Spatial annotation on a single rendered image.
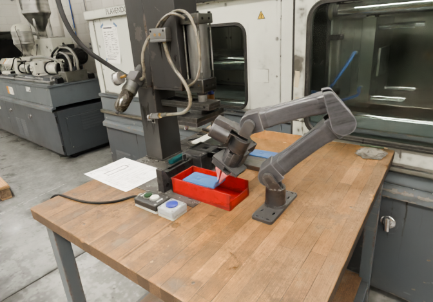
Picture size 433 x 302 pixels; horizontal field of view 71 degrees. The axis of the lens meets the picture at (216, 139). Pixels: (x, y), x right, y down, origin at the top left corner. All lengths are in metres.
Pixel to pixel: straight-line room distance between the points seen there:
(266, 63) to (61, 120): 3.01
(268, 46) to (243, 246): 1.18
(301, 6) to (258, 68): 0.41
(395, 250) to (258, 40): 1.30
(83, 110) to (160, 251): 3.59
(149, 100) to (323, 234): 0.88
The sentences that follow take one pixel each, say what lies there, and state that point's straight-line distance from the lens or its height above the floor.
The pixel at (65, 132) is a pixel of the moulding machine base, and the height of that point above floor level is 0.38.
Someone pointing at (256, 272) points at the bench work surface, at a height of 0.90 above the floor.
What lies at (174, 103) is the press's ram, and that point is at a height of 1.17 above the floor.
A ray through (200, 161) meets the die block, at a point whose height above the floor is 0.96.
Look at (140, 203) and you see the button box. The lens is 1.08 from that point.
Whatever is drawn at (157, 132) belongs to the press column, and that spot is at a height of 1.04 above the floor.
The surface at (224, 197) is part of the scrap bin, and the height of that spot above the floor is 0.95.
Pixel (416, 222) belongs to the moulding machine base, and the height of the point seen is 0.55.
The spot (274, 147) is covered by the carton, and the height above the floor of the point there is 0.94.
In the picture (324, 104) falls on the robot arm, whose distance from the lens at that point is 0.87.
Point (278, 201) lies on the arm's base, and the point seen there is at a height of 0.94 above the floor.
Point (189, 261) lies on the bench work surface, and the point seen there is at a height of 0.90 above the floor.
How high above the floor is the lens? 1.44
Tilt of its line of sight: 19 degrees down
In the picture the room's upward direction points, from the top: 4 degrees counter-clockwise
